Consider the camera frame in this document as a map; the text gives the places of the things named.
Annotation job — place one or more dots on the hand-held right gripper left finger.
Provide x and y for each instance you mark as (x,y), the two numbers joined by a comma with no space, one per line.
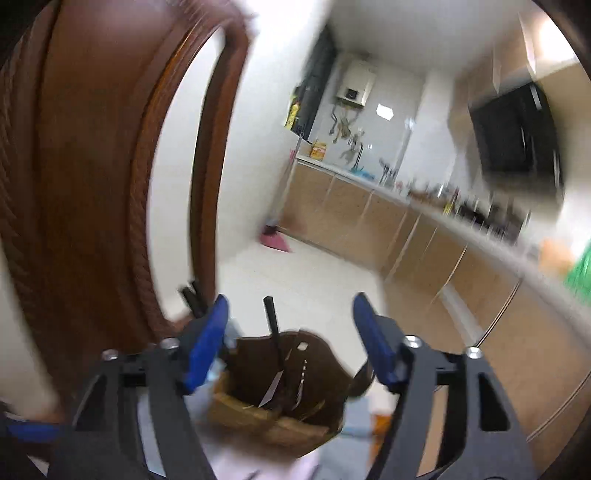
(205,346)

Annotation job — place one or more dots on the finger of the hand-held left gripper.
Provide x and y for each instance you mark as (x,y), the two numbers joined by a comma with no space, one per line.
(34,433)

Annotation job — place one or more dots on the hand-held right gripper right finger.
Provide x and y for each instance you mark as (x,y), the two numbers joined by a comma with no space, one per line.
(376,346)

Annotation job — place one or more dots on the wooden utensil holder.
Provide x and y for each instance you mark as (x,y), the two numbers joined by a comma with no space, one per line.
(249,410)

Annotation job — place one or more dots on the kitchen counter cabinet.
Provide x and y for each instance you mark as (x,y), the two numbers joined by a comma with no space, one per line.
(415,240)

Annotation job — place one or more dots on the pink broom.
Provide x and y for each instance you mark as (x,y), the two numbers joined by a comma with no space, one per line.
(276,240)

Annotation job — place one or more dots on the grey printed cloth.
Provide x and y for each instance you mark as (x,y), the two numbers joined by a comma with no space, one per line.
(258,464)

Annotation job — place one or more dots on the blue basin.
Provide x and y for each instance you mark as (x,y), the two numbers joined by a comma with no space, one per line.
(361,174)

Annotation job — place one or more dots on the metal faucet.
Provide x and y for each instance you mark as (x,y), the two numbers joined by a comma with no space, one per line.
(358,150)

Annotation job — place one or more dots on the orange bag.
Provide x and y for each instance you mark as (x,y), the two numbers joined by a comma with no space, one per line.
(556,256)

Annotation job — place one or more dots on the yellow box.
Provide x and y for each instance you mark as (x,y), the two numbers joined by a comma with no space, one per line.
(318,150)

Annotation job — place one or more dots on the carved wooden chair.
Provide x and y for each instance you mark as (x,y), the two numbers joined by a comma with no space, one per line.
(69,184)

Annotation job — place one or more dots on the green plastic bag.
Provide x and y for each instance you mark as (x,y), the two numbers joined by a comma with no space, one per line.
(579,274)

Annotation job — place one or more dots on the water heater pipes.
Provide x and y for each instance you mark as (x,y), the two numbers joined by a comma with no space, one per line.
(344,129)

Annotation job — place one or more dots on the yellow hanging bag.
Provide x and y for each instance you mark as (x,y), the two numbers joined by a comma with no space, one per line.
(293,110)

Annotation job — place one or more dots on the black range hood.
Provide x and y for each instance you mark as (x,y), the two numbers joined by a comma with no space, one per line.
(512,134)

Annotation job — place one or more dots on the white water heater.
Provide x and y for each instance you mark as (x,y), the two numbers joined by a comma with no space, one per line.
(354,85)

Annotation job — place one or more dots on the dark door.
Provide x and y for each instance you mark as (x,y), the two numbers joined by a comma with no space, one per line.
(318,83)

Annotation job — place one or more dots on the wall cabinet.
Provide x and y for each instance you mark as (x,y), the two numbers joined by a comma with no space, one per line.
(517,55)

